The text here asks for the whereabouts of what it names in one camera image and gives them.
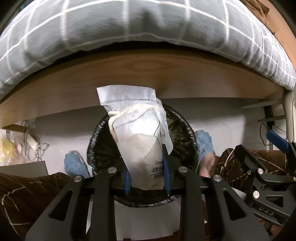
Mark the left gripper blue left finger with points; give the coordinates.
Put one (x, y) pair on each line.
(128, 182)

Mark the brown fleece jacket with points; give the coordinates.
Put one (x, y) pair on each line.
(260, 10)

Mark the grey checked bed sheet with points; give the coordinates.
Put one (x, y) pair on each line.
(45, 31)

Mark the black lined trash bin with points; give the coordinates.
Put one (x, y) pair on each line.
(102, 153)

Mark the wooden bed frame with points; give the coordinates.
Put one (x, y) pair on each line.
(71, 83)

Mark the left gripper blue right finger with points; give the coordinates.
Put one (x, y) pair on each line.
(166, 169)

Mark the right blue slipper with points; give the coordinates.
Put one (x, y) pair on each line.
(204, 144)

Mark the left blue slipper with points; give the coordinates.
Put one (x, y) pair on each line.
(75, 165)

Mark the blue slipper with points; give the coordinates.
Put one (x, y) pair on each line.
(204, 144)
(75, 165)

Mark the KEYU cotton pad bag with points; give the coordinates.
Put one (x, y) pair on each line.
(138, 124)

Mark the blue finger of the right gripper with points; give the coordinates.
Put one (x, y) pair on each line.
(278, 141)

